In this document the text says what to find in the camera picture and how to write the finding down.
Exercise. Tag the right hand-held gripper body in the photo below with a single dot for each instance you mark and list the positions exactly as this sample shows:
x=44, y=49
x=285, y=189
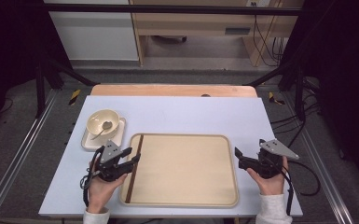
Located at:
x=276, y=147

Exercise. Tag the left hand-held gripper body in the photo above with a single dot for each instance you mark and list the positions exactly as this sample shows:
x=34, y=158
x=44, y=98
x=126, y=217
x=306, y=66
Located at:
x=110, y=151

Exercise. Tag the small beige square plate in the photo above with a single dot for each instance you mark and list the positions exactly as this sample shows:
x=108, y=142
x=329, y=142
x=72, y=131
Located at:
x=91, y=143

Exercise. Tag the metal spoon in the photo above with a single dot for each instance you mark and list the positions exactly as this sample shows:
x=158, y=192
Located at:
x=106, y=125

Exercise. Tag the beige bowl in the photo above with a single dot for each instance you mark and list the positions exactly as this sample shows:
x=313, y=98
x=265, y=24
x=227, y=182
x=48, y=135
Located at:
x=94, y=124

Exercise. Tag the large beige tray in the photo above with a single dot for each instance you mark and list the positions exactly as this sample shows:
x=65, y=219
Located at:
x=186, y=174

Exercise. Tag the person's right hand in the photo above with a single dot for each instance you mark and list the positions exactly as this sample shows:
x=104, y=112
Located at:
x=270, y=186

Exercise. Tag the person's left hand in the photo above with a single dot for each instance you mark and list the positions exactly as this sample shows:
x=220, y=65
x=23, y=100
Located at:
x=101, y=193

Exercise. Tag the yellow black floor tape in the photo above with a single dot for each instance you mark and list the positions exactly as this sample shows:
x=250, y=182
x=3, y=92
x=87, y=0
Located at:
x=74, y=97
x=272, y=97

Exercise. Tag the black metal stand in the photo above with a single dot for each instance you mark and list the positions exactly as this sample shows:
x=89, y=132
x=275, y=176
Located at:
x=39, y=90
x=299, y=93

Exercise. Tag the light wooden table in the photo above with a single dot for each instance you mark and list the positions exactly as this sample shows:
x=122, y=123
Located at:
x=168, y=90

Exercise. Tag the black curtain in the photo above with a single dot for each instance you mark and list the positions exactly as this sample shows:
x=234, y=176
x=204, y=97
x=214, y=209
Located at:
x=9, y=46
x=348, y=77

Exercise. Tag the grey desk label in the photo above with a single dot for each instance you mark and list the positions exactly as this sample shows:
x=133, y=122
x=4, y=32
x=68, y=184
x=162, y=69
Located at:
x=237, y=31

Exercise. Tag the white cabinet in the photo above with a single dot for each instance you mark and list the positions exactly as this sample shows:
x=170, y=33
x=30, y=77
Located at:
x=99, y=37

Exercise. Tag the wooden desk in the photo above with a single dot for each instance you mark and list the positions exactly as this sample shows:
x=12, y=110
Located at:
x=192, y=23

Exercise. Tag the aluminium floor rail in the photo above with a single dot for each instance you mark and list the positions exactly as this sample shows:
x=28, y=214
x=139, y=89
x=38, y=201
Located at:
x=320, y=161
x=21, y=149

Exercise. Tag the white wall socket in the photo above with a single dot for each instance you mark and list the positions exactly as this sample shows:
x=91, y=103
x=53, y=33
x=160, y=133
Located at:
x=258, y=3

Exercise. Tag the black horizontal frame bar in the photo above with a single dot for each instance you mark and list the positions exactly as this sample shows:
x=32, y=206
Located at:
x=168, y=9

